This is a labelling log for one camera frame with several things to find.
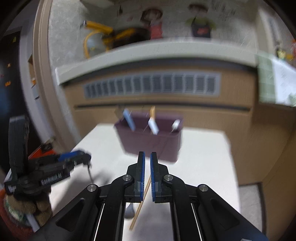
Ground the white tablecloth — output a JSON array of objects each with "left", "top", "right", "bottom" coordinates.
[{"left": 49, "top": 123, "right": 241, "bottom": 241}]

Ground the silver metal spoon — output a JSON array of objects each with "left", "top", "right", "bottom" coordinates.
[{"left": 124, "top": 203, "right": 136, "bottom": 219}]

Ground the purple utensil holder box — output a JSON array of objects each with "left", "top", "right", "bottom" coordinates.
[{"left": 114, "top": 115, "right": 184, "bottom": 163}]

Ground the person's left hand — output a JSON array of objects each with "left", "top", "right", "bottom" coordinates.
[{"left": 6, "top": 185, "right": 53, "bottom": 227}]

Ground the yellow-rimmed glass lid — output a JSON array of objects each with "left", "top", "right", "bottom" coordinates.
[{"left": 84, "top": 32, "right": 110, "bottom": 59}]

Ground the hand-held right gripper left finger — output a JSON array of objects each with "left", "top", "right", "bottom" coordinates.
[{"left": 35, "top": 151, "right": 146, "bottom": 241}]

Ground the white ceramic spoon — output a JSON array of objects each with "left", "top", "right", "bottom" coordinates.
[{"left": 148, "top": 117, "right": 160, "bottom": 135}]

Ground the green checked towel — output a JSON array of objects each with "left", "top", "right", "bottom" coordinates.
[{"left": 256, "top": 53, "right": 296, "bottom": 107}]

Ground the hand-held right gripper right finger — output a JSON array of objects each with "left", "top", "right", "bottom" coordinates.
[{"left": 150, "top": 152, "right": 269, "bottom": 241}]

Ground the beige kitchen counter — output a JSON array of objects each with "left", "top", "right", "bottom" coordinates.
[{"left": 55, "top": 38, "right": 296, "bottom": 186}]

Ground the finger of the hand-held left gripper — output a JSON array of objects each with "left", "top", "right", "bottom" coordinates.
[
  {"left": 62, "top": 158, "right": 92, "bottom": 168},
  {"left": 57, "top": 149, "right": 91, "bottom": 162}
]

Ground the grey vent grille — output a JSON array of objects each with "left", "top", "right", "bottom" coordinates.
[{"left": 83, "top": 71, "right": 222, "bottom": 99}]

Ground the small white-tipped metal spoon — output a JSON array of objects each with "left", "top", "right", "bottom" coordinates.
[{"left": 171, "top": 118, "right": 181, "bottom": 134}]

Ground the red floor mat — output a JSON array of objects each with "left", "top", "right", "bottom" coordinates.
[{"left": 30, "top": 147, "right": 56, "bottom": 159}]

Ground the wooden chopstick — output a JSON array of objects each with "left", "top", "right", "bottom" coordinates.
[{"left": 129, "top": 176, "right": 152, "bottom": 231}]

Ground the dark long-handled spoon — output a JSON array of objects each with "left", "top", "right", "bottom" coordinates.
[{"left": 86, "top": 162, "right": 94, "bottom": 184}]

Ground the black wok with yellow handle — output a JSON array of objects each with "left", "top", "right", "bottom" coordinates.
[{"left": 83, "top": 20, "right": 151, "bottom": 51}]

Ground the blue spoon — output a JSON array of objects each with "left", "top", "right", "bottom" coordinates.
[{"left": 122, "top": 108, "right": 137, "bottom": 132}]

